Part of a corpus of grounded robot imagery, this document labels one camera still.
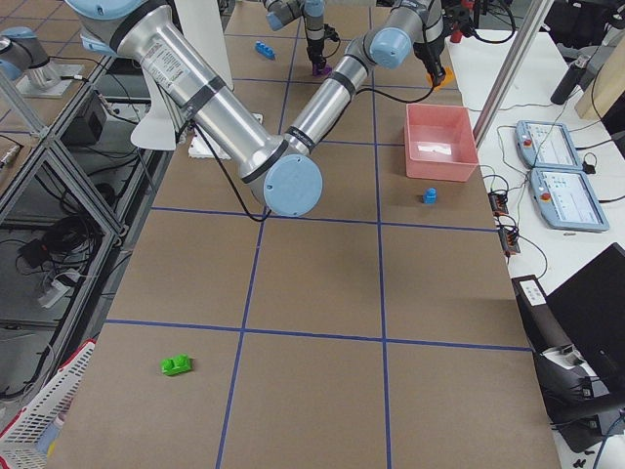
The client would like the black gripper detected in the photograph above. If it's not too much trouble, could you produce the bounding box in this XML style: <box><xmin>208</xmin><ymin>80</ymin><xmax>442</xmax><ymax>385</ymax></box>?
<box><xmin>422</xmin><ymin>42</ymin><xmax>444</xmax><ymax>86</ymax></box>
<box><xmin>308</xmin><ymin>44</ymin><xmax>327</xmax><ymax>65</ymax></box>

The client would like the purple wedge block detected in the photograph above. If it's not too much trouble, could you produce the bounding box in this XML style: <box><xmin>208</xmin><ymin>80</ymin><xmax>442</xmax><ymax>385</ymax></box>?
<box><xmin>312</xmin><ymin>64</ymin><xmax>332</xmax><ymax>77</ymax></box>

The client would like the orange block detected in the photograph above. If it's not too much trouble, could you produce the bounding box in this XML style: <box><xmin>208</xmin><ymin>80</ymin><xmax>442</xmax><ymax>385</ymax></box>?
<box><xmin>427</xmin><ymin>66</ymin><xmax>455</xmax><ymax>89</ymax></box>

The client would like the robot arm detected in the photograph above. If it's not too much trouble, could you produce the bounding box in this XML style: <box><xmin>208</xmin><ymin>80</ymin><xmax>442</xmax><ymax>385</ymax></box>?
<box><xmin>68</xmin><ymin>1</ymin><xmax>445</xmax><ymax>217</ymax></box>
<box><xmin>262</xmin><ymin>0</ymin><xmax>340</xmax><ymax>76</ymax></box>

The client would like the pink plastic box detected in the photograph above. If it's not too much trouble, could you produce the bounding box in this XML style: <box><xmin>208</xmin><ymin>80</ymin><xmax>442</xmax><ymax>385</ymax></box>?
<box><xmin>404</xmin><ymin>104</ymin><xmax>479</xmax><ymax>183</ymax></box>

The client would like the red bottle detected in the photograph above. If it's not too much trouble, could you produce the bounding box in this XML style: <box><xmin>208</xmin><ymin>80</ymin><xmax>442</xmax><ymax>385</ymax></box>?
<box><xmin>448</xmin><ymin>0</ymin><xmax>475</xmax><ymax>44</ymax></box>

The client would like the long blue block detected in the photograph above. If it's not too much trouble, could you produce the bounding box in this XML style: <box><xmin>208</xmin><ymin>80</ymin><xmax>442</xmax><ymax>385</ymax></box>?
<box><xmin>254</xmin><ymin>40</ymin><xmax>275</xmax><ymax>61</ymax></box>

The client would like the small blue block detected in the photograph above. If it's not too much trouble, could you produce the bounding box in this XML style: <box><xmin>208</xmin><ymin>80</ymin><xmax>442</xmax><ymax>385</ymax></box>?
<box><xmin>422</xmin><ymin>188</ymin><xmax>438</xmax><ymax>204</ymax></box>

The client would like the upper teach pendant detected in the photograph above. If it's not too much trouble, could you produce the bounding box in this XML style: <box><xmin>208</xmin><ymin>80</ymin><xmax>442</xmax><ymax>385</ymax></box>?
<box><xmin>515</xmin><ymin>120</ymin><xmax>582</xmax><ymax>170</ymax></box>

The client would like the teach pendant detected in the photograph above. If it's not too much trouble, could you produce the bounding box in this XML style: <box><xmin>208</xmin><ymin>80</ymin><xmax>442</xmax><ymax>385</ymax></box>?
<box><xmin>529</xmin><ymin>167</ymin><xmax>610</xmax><ymax>233</ymax></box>
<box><xmin>515</xmin><ymin>120</ymin><xmax>582</xmax><ymax>170</ymax></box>

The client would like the black water bottle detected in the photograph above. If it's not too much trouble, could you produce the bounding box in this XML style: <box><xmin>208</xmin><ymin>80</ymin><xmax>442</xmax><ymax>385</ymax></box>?
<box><xmin>550</xmin><ymin>55</ymin><xmax>591</xmax><ymax>106</ymax></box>

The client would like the lower teach pendant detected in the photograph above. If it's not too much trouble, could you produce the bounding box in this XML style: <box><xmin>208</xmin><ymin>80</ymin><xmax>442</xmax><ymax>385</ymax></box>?
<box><xmin>529</xmin><ymin>167</ymin><xmax>610</xmax><ymax>233</ymax></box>

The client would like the black laptop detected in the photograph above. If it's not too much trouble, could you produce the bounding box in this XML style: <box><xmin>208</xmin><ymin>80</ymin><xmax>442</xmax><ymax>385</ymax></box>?
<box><xmin>547</xmin><ymin>242</ymin><xmax>624</xmax><ymax>381</ymax></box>

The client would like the green block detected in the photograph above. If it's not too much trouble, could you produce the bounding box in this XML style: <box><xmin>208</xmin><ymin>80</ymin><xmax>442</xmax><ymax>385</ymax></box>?
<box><xmin>160</xmin><ymin>354</ymin><xmax>192</xmax><ymax>376</ymax></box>

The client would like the white plastic basket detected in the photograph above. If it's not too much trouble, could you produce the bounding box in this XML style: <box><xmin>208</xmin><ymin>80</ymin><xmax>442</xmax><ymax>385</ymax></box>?
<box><xmin>1</xmin><ymin>339</ymin><xmax>96</xmax><ymax>468</ymax></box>

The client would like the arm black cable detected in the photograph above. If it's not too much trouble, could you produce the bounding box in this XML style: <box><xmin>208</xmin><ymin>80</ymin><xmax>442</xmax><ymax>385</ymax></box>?
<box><xmin>185</xmin><ymin>82</ymin><xmax>436</xmax><ymax>224</ymax></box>

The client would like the aluminium frame post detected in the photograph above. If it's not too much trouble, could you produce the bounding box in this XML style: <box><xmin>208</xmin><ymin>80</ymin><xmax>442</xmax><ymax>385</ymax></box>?
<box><xmin>473</xmin><ymin>0</ymin><xmax>555</xmax><ymax>149</ymax></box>

